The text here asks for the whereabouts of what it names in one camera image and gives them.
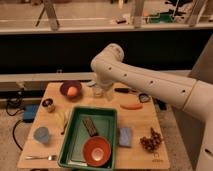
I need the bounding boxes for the orange apple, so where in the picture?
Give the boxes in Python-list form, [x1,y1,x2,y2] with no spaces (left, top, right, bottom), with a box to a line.
[67,87,78,97]

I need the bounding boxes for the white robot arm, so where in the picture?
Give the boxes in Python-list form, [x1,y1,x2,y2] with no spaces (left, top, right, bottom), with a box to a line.
[91,43,213,171]

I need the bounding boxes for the clear plastic cup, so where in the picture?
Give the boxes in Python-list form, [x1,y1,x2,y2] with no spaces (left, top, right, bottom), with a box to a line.
[86,80,103,97]

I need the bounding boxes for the metal cup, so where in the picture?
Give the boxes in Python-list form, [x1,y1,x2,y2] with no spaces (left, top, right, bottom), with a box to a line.
[42,98,55,113]

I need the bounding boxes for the light blue cup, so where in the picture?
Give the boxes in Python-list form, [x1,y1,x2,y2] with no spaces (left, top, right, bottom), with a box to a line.
[33,127,50,144]

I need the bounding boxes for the orange carrot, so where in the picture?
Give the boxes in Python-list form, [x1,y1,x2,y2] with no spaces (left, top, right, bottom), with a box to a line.
[120,103,143,110]

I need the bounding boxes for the green plastic tray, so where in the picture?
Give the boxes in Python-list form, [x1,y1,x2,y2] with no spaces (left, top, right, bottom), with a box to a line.
[58,106,117,171]

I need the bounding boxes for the small black square container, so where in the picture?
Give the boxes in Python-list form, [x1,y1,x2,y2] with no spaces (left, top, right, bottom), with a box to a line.
[139,93,150,103]

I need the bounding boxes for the purple bowl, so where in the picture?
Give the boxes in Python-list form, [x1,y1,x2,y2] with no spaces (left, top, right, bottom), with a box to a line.
[60,80,82,99]

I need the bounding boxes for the brown chocolate bar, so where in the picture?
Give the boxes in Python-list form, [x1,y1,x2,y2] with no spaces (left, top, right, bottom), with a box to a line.
[83,117,98,137]

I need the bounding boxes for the blue sponge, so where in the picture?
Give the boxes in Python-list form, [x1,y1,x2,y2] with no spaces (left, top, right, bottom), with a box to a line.
[119,127,132,148]

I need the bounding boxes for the yellow banana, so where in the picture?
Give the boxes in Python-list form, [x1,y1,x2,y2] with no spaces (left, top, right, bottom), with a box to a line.
[54,112,68,135]

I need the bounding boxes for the orange bowl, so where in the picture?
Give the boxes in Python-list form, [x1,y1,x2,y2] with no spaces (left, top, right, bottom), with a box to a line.
[83,136,111,167]

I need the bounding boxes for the bunch of dark grapes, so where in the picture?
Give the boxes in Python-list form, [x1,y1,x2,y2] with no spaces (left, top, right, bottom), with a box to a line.
[140,128,163,153]

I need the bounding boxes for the blue power box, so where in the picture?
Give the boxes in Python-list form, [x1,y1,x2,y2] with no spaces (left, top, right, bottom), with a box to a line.
[23,105,38,123]

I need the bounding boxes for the silver fork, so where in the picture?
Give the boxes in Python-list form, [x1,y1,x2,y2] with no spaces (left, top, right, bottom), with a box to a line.
[25,155,57,161]

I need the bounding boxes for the black handled tool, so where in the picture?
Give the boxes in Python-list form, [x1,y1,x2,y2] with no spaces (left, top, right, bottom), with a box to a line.
[114,88,137,94]

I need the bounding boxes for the black cable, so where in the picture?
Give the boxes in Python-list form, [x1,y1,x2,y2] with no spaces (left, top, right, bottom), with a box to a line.
[4,96,26,152]

